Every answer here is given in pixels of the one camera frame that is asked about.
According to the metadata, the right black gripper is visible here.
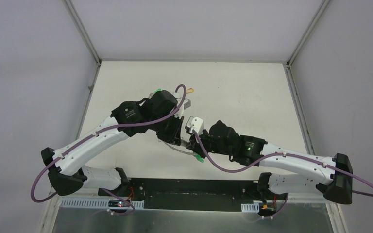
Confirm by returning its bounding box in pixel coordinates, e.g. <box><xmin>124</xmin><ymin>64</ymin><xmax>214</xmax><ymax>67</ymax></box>
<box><xmin>186</xmin><ymin>127</ymin><xmax>233</xmax><ymax>159</ymax></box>

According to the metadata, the large wire keyring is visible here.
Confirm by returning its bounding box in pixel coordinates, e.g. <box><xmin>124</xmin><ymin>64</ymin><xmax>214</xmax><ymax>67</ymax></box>
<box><xmin>164</xmin><ymin>140</ymin><xmax>196</xmax><ymax>157</ymax></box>

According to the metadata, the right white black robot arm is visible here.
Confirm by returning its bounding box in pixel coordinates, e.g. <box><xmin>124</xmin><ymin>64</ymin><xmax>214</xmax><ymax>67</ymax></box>
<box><xmin>185</xmin><ymin>117</ymin><xmax>353</xmax><ymax>204</ymax></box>

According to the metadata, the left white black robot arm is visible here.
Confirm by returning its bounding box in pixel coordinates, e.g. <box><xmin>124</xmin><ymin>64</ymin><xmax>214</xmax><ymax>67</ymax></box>
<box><xmin>41</xmin><ymin>90</ymin><xmax>186</xmax><ymax>196</ymax></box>

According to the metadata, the green tagged loose key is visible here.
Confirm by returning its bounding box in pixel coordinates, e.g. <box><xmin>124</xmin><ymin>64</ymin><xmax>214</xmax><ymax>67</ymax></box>
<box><xmin>148</xmin><ymin>89</ymin><xmax>162</xmax><ymax>98</ymax></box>

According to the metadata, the yellow key tag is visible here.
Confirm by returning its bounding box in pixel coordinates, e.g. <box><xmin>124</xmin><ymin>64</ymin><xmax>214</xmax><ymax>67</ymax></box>
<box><xmin>186</xmin><ymin>88</ymin><xmax>194</xmax><ymax>94</ymax></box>

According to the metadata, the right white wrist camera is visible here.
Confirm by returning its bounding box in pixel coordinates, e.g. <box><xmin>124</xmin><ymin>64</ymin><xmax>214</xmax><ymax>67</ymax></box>
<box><xmin>186</xmin><ymin>116</ymin><xmax>204</xmax><ymax>134</ymax></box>

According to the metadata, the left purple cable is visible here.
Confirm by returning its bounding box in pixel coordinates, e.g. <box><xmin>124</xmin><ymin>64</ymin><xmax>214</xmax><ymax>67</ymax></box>
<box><xmin>31</xmin><ymin>84</ymin><xmax>187</xmax><ymax>203</ymax></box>

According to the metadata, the purple cable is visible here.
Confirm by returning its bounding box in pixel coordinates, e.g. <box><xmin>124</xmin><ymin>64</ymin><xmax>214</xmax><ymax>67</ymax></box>
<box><xmin>31</xmin><ymin>84</ymin><xmax>187</xmax><ymax>203</ymax></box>
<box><xmin>193</xmin><ymin>130</ymin><xmax>373</xmax><ymax>199</ymax></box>

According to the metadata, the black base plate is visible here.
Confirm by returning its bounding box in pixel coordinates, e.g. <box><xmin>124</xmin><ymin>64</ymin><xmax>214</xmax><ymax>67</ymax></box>
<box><xmin>98</xmin><ymin>178</ymin><xmax>273</xmax><ymax>212</ymax></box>

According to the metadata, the right white cable duct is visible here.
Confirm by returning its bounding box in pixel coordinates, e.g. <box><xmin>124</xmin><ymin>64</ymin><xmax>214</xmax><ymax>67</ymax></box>
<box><xmin>240</xmin><ymin>203</ymin><xmax>260</xmax><ymax>213</ymax></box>

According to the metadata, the white cable duct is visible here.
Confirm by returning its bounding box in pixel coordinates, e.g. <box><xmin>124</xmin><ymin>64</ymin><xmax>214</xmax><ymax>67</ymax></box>
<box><xmin>240</xmin><ymin>203</ymin><xmax>260</xmax><ymax>213</ymax></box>
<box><xmin>60</xmin><ymin>198</ymin><xmax>132</xmax><ymax>210</ymax></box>

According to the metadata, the left white cable duct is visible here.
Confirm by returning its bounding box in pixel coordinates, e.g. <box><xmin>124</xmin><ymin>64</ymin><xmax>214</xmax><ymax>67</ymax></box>
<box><xmin>60</xmin><ymin>198</ymin><xmax>132</xmax><ymax>210</ymax></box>

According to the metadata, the left aluminium frame post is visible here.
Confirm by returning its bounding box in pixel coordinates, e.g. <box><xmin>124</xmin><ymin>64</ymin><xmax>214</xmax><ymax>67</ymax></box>
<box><xmin>36</xmin><ymin>0</ymin><xmax>102</xmax><ymax>233</ymax></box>

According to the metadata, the aluminium frame post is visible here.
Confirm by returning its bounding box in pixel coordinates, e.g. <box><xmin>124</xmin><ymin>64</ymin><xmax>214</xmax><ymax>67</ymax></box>
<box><xmin>283</xmin><ymin>0</ymin><xmax>349</xmax><ymax>233</ymax></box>
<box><xmin>36</xmin><ymin>0</ymin><xmax>102</xmax><ymax>233</ymax></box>

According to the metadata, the right aluminium frame post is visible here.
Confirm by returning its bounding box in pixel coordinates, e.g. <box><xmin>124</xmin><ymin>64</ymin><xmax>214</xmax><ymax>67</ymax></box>
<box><xmin>283</xmin><ymin>0</ymin><xmax>349</xmax><ymax>233</ymax></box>

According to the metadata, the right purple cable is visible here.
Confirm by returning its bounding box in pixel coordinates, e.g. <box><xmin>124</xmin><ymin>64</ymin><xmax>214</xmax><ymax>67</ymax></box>
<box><xmin>193</xmin><ymin>130</ymin><xmax>373</xmax><ymax>199</ymax></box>

